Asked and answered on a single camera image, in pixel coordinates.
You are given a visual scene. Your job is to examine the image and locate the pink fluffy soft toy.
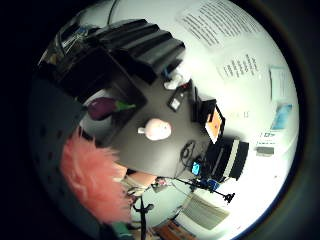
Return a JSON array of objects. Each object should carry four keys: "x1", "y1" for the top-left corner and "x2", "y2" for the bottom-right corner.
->
[{"x1": 59, "y1": 129, "x2": 133, "y2": 225}]

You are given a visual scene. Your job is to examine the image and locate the purple eggplant toy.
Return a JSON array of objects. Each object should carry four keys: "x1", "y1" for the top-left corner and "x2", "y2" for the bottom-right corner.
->
[{"x1": 87, "y1": 96, "x2": 137, "y2": 121}]

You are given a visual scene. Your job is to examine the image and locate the black tray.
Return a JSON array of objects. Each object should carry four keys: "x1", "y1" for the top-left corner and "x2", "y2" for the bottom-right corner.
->
[{"x1": 58, "y1": 46, "x2": 148, "y2": 136}]

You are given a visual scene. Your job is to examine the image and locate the round pale pink soft toy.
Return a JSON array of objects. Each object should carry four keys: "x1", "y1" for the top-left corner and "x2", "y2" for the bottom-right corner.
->
[{"x1": 137, "y1": 117, "x2": 173, "y2": 141}]

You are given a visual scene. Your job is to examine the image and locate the small black device white label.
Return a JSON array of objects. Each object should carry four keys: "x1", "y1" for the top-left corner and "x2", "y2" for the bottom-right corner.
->
[{"x1": 167, "y1": 87, "x2": 188, "y2": 113}]

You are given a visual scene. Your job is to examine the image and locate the white crumpled object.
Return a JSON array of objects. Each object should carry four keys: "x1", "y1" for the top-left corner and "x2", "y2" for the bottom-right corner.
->
[{"x1": 163, "y1": 70, "x2": 192, "y2": 91}]

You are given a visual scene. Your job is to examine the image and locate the black stand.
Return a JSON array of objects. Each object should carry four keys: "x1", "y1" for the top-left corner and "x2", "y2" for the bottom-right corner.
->
[{"x1": 132, "y1": 196, "x2": 155, "y2": 240}]

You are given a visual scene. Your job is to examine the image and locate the black open box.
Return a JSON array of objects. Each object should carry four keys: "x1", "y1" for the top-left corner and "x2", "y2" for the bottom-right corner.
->
[{"x1": 191, "y1": 86, "x2": 218, "y2": 125}]

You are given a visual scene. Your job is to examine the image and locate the small device with blue screen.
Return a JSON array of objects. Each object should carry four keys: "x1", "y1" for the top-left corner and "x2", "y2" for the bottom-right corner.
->
[{"x1": 191, "y1": 161, "x2": 203, "y2": 177}]

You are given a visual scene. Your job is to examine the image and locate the tablet with orange screen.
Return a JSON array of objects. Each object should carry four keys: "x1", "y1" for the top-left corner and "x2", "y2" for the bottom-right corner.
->
[{"x1": 204, "y1": 104, "x2": 226, "y2": 145}]

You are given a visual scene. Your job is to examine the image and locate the white slatted radiator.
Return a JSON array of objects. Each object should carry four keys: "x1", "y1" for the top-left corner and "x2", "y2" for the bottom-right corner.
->
[{"x1": 180, "y1": 193, "x2": 231, "y2": 231}]

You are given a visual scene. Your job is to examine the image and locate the black box with white stripe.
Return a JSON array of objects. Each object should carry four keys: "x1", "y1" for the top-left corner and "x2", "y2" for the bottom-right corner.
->
[{"x1": 203, "y1": 135, "x2": 250, "y2": 182}]

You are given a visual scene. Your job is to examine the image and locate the large printed paper sheet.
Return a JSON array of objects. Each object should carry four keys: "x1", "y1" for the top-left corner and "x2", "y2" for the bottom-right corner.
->
[{"x1": 179, "y1": 0, "x2": 265, "y2": 48}]

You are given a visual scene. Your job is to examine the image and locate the small printed paper sheet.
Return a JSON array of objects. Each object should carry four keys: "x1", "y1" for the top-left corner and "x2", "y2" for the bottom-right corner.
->
[{"x1": 216, "y1": 53, "x2": 262, "y2": 82}]

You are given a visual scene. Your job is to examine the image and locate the white sign with black marks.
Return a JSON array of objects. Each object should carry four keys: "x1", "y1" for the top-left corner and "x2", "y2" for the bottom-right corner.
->
[{"x1": 255, "y1": 131, "x2": 285, "y2": 145}]

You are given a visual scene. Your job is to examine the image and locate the white paper notice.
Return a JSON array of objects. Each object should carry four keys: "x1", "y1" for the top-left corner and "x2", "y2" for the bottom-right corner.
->
[{"x1": 268, "y1": 64, "x2": 292, "y2": 102}]

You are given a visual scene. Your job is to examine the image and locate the blue poster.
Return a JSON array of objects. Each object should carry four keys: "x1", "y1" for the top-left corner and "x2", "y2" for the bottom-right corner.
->
[{"x1": 271, "y1": 103, "x2": 294, "y2": 131}]

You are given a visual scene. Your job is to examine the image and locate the thin black hanging cable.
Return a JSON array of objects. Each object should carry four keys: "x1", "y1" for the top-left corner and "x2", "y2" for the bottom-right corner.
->
[{"x1": 107, "y1": 0, "x2": 122, "y2": 26}]

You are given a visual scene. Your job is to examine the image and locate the black coiled cable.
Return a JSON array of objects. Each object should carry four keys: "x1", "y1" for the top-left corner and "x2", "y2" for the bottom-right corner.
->
[{"x1": 179, "y1": 139, "x2": 198, "y2": 168}]

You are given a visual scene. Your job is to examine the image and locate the grey wall plate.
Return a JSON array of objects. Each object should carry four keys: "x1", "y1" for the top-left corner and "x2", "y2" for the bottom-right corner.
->
[{"x1": 256, "y1": 146, "x2": 275, "y2": 157}]

